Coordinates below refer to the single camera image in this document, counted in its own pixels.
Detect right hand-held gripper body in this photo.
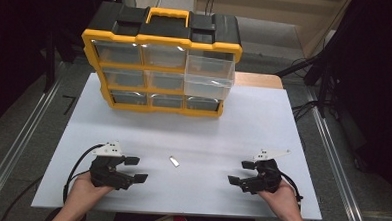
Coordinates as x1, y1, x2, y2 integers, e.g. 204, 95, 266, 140
240, 147, 291, 196

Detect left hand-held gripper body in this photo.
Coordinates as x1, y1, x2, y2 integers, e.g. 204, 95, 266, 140
87, 139, 138, 192

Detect small metal piece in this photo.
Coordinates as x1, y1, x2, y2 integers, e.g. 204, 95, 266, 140
167, 154, 181, 169

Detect clear plastic drawer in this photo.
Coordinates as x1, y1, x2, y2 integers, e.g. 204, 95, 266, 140
182, 49, 238, 102

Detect person's right hand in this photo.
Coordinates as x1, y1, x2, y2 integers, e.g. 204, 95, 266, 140
256, 177, 303, 221

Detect person's left hand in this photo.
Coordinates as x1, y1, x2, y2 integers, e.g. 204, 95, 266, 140
66, 170, 115, 213

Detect white table board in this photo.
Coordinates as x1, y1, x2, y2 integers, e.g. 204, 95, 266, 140
31, 69, 329, 221

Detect group of closed clear drawers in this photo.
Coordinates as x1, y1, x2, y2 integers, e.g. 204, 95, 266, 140
89, 39, 226, 113

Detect black metal stand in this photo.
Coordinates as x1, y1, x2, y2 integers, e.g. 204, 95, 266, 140
273, 25, 346, 120

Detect yellow black drawer organizer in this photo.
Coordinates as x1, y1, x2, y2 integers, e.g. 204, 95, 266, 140
78, 0, 246, 119

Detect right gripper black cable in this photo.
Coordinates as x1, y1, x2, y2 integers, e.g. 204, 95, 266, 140
279, 171, 305, 202

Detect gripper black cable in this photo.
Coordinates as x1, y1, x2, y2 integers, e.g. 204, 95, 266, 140
61, 142, 106, 207
279, 171, 305, 202

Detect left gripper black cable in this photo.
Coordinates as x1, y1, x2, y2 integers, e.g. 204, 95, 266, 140
61, 142, 106, 207

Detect metal floor rail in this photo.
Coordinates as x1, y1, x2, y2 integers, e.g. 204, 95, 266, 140
299, 86, 377, 221
0, 59, 67, 217

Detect black floor cables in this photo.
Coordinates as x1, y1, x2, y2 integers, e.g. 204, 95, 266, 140
291, 98, 321, 124

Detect black floor cable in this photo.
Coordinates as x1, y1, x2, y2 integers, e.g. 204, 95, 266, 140
0, 173, 46, 221

